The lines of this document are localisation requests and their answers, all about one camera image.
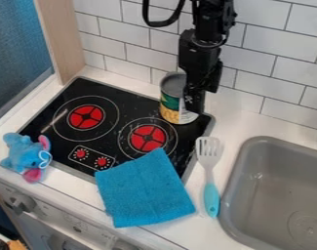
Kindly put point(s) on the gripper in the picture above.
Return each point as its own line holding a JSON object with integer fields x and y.
{"x": 199, "y": 62}

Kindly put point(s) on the green and yellow can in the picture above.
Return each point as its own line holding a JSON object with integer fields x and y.
{"x": 173, "y": 104}

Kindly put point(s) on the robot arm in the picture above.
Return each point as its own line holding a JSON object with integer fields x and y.
{"x": 210, "y": 16}

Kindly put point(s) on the toy stove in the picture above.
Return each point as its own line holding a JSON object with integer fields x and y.
{"x": 113, "y": 123}

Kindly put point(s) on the blue cloth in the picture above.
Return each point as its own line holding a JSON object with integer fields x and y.
{"x": 143, "y": 190}

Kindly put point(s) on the toy sink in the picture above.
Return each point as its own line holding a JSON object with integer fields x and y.
{"x": 278, "y": 198}

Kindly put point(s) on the blue plush elephant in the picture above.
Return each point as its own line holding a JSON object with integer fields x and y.
{"x": 26, "y": 154}

